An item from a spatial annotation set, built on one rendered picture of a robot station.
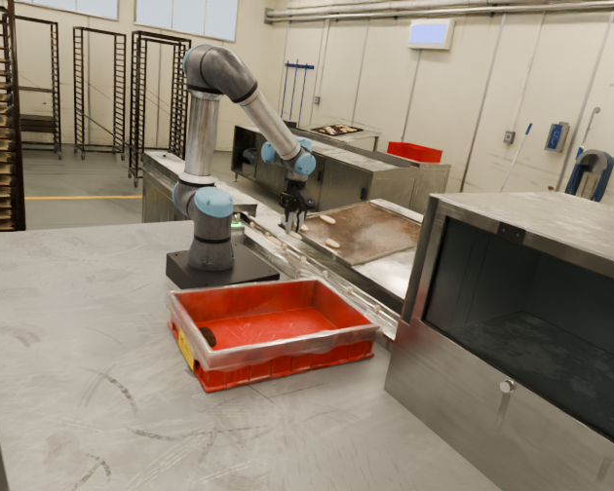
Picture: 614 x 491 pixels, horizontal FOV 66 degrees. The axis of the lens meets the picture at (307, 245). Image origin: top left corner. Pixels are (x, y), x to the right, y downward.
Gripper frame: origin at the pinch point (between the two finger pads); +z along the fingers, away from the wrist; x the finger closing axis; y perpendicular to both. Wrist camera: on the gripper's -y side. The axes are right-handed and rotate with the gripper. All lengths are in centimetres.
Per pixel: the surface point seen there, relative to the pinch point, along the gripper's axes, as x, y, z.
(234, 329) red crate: 47, -40, 12
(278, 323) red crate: 34, -42, 12
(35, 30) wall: -25, 699, -75
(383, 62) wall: -392, 356, -98
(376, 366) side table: 22, -71, 12
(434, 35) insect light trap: -376, 265, -130
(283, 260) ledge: 9.9, -8.8, 7.7
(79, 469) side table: 93, -71, 12
